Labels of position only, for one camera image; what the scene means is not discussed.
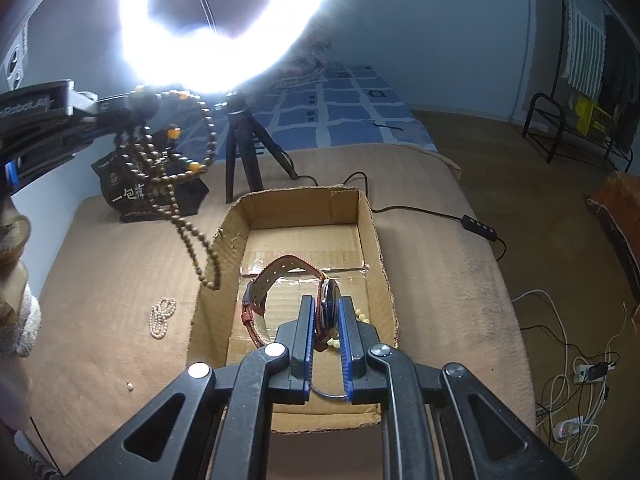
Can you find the orange wooden box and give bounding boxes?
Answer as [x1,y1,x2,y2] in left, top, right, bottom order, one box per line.
[587,170,640,306]

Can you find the small pearl bracelet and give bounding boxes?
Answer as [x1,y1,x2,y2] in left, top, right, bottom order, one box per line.
[148,296,177,339]

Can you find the striped hanging towel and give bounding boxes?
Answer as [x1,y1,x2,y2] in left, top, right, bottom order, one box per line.
[560,0,608,101]

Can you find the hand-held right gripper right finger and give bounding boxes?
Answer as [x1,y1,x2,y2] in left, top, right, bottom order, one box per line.
[336,296,581,480]

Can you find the folded floral quilt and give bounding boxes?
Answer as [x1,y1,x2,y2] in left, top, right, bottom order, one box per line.
[287,15,333,78]

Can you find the blue patterned bedsheet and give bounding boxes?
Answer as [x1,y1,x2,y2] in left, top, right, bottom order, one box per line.
[190,62,441,161]

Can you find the black snack bag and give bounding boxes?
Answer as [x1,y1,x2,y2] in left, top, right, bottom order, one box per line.
[91,130,210,223]

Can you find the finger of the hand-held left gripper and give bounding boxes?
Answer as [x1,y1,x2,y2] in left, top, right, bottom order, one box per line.
[70,89,163,115]
[60,110,158,148]

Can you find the silver bangle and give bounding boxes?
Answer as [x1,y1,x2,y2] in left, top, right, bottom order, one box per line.
[310,382,348,403]

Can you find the wooden bead necklace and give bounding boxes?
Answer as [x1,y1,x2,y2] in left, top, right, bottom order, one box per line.
[112,87,223,291]

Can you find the yellow box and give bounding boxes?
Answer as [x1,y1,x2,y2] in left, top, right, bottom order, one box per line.
[572,95,613,136]

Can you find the brown leather watch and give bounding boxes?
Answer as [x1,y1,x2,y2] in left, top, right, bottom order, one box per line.
[241,255,346,348]

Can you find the dark patterned cloth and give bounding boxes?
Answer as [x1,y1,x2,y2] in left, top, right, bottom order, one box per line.
[15,430,66,480]

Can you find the white power strip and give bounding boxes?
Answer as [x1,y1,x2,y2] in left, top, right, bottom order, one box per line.
[552,417,586,441]
[572,360,616,385]

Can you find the black tripod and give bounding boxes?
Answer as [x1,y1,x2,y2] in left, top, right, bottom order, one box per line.
[215,89,300,205]

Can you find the white ring light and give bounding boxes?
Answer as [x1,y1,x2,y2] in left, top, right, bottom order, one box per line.
[117,0,333,96]

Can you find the white wall socket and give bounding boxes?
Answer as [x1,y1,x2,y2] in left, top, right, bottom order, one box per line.
[2,25,28,88]

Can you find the cardboard box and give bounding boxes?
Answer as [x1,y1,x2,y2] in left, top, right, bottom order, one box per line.
[187,186,401,433]

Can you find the black metal shoe rack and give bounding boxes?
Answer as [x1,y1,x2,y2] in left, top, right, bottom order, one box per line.
[521,91,633,173]

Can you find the cream bead bracelet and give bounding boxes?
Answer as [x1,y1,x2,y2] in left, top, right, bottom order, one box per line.
[327,307,373,353]

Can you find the black clothes rack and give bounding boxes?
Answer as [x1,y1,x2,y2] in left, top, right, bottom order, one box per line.
[552,0,640,111]

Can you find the bundle of white cables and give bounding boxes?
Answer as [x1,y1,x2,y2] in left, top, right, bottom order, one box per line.
[512,287,631,461]

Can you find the dark hanging clothes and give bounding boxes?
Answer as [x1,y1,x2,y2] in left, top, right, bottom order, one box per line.
[600,15,640,156]

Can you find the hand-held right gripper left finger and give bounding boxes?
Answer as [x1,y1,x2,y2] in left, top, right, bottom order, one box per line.
[65,294,317,480]

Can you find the black power cable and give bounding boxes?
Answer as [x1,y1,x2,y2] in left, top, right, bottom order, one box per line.
[295,171,507,261]

